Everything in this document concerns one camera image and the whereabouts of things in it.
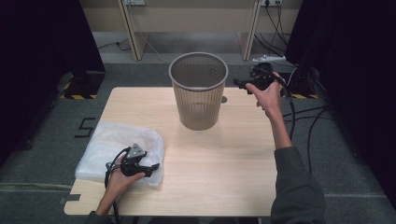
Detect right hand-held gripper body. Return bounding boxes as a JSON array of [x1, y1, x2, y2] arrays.
[[247, 54, 287, 91]]

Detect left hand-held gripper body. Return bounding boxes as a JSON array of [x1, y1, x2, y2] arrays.
[[120, 142, 153, 178]]

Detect grey tape strip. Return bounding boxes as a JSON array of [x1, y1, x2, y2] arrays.
[[58, 193, 81, 205]]

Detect white plastic bag blue hem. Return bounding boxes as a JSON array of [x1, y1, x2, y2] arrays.
[[74, 120, 165, 188]]

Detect black curtain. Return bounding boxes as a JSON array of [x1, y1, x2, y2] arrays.
[[283, 0, 396, 209], [0, 0, 106, 166]]

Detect person's right hand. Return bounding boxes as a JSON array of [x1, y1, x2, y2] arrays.
[[245, 71, 286, 121]]

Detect thin black floor cable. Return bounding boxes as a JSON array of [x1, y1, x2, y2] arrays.
[[98, 37, 133, 52]]

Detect beige wooden desk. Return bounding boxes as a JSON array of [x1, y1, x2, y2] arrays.
[[78, 0, 304, 62]]

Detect striped black stand base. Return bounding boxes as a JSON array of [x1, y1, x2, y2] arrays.
[[58, 70, 106, 101], [278, 72, 320, 100]]

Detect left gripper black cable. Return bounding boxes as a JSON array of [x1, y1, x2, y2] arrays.
[[104, 147, 133, 224]]

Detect black wall cable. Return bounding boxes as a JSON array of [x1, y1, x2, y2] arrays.
[[253, 3, 297, 67]]

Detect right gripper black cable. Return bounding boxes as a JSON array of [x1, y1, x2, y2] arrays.
[[278, 76, 297, 142]]

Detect beige ribbed trash bin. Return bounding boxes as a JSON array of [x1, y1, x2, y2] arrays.
[[168, 51, 230, 132]]

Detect person's left hand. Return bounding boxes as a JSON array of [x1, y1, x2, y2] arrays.
[[103, 163, 147, 203]]

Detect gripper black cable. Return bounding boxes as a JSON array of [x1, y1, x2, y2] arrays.
[[278, 76, 297, 142], [104, 147, 133, 224]]

